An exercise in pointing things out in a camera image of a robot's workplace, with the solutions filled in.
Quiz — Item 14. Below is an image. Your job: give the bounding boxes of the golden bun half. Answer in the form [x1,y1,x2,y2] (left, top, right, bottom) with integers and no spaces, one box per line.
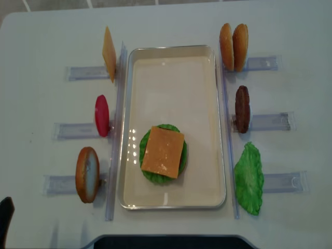
[232,23,248,72]
[219,23,234,71]

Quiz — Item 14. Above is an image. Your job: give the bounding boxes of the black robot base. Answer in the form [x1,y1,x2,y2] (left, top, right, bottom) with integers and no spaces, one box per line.
[93,236,253,249]

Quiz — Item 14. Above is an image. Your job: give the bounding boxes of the orange cheese slice on stack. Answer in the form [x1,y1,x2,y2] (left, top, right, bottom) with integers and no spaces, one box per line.
[141,126,185,179]

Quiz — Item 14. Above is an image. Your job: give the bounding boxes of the red tomato slice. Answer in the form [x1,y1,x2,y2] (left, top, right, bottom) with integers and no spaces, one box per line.
[94,95,109,137]

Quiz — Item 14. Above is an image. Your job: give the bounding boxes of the standing brown meat patty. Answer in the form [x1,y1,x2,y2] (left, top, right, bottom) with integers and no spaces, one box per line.
[235,86,251,133]

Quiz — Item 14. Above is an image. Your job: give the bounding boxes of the standing orange cheese slice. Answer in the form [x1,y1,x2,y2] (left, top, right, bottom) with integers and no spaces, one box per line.
[102,27,117,83]

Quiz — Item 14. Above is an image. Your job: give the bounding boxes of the standing green lettuce leaf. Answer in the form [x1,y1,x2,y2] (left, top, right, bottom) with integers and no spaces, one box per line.
[234,142,265,216]

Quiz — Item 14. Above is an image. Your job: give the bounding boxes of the silver metal tray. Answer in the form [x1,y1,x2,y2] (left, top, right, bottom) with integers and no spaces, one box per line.
[118,45,226,210]

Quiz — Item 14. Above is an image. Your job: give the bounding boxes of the dark brown bun half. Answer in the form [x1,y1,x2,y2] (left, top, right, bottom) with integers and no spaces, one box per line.
[75,147,100,203]

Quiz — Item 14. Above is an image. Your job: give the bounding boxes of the black left robot part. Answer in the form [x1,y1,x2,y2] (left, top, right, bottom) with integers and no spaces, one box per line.
[0,197,15,249]

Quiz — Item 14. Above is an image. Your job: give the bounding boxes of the clear right long rail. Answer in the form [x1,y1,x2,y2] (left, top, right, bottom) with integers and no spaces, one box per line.
[219,54,240,220]

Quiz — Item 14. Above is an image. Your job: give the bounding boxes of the clear tomato holder rail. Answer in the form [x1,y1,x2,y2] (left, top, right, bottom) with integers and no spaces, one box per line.
[52,123,101,140]

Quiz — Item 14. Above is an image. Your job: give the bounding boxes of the clear cheese holder rail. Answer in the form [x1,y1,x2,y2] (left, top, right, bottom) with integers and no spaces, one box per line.
[65,66,110,81]

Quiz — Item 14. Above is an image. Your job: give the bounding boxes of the clear patty holder rail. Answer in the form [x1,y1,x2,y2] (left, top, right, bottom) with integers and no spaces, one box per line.
[231,112,297,132]

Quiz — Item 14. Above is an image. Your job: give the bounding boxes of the clear golden bun holder rail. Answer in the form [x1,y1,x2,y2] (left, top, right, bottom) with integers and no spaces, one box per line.
[222,54,283,73]

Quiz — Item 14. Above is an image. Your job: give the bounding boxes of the clear dark bun holder rail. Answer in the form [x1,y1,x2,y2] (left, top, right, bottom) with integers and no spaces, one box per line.
[42,174,107,196]

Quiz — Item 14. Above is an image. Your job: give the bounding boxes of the clear lettuce holder rail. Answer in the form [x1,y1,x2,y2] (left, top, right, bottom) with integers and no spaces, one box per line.
[263,171,309,193]

